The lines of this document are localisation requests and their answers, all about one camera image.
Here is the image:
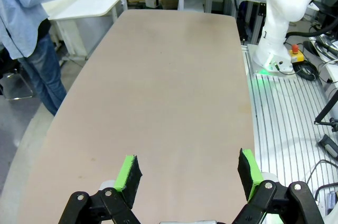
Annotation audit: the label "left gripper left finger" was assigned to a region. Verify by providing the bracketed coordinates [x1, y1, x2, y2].
[58, 154, 145, 224]

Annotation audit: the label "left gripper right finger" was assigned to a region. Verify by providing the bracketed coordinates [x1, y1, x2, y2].
[231, 147, 325, 224]

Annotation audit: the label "white table with basket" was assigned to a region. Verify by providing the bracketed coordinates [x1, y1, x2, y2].
[42, 0, 137, 56]

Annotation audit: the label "black handheld tool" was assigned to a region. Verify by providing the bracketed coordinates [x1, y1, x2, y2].
[316, 134, 338, 159]

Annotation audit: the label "yellow emergency stop button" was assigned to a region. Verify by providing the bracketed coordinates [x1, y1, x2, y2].
[289, 44, 304, 63]

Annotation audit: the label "white equipment desk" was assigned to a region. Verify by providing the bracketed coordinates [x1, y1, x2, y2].
[307, 36, 338, 85]

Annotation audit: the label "person in blue shirt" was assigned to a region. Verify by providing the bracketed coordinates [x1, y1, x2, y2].
[0, 0, 71, 117]

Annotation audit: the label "aluminium slotted base plate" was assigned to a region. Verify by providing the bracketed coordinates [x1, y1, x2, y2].
[241, 44, 338, 209]

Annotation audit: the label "coiled black cables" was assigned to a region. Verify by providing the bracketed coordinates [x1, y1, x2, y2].
[293, 61, 323, 81]

